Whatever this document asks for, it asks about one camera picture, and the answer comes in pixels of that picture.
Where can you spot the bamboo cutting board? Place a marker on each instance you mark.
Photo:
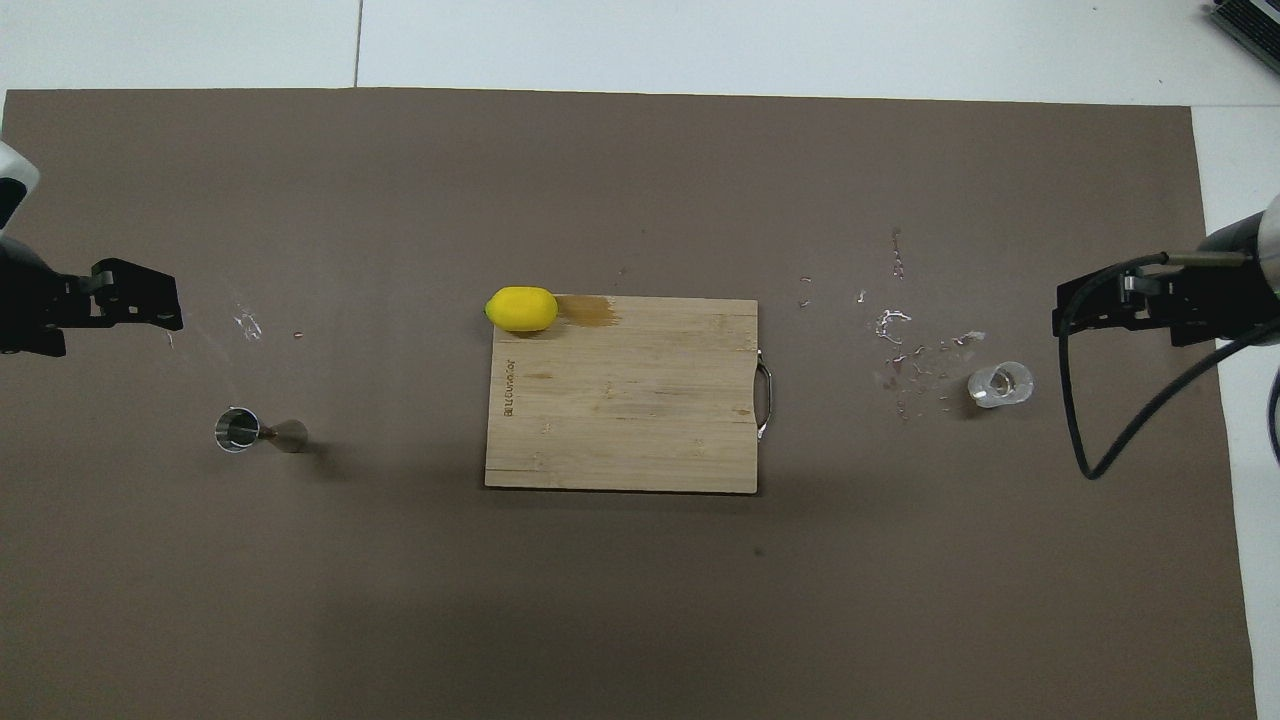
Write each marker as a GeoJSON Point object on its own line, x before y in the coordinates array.
{"type": "Point", "coordinates": [620, 400]}

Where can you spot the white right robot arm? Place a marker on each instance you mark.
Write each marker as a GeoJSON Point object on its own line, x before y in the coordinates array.
{"type": "Point", "coordinates": [1262, 240]}

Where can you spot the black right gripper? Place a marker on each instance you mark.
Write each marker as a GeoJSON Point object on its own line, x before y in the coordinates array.
{"type": "Point", "coordinates": [1195, 300]}

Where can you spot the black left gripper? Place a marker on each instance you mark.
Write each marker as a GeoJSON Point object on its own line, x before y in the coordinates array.
{"type": "Point", "coordinates": [35, 305]}

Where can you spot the small clear glass cup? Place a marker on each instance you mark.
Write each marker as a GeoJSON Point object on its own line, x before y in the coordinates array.
{"type": "Point", "coordinates": [1000, 384]}

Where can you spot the brown paper table mat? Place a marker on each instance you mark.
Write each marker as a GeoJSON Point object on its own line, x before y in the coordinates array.
{"type": "Point", "coordinates": [640, 600]}

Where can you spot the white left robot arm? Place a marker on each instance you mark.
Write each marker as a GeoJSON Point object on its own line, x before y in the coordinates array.
{"type": "Point", "coordinates": [14, 185]}

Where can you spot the steel double jigger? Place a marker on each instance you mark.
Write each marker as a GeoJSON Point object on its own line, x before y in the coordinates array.
{"type": "Point", "coordinates": [237, 430]}

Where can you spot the yellow lemon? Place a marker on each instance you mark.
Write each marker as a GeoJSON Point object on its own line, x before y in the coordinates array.
{"type": "Point", "coordinates": [522, 309]}

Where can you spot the grey laptop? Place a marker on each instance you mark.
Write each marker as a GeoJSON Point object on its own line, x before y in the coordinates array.
{"type": "Point", "coordinates": [1250, 25]}

